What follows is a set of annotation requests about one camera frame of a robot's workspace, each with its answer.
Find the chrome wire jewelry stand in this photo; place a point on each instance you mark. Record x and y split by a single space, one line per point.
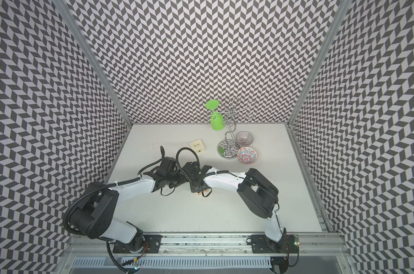
228 147

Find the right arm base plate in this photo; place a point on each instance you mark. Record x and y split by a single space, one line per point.
262 244

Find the cream small jewelry box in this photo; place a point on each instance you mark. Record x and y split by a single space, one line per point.
197 146

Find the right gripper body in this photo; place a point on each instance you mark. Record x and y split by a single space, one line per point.
194 188

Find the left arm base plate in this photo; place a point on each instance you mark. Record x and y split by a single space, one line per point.
140 244

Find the green plastic wine glass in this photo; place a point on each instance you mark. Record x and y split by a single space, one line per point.
216 118

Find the colourful patterned ceramic bowl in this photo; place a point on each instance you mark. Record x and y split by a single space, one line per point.
247 155

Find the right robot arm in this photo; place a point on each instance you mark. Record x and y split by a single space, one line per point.
256 191

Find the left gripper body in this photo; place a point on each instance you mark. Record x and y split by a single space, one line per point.
175 178

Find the aluminium front rail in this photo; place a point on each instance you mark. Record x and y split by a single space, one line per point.
231 244

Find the clear purple glass bowl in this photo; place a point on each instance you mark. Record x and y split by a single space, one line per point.
244 139

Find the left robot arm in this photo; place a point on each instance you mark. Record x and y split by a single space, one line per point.
92 214

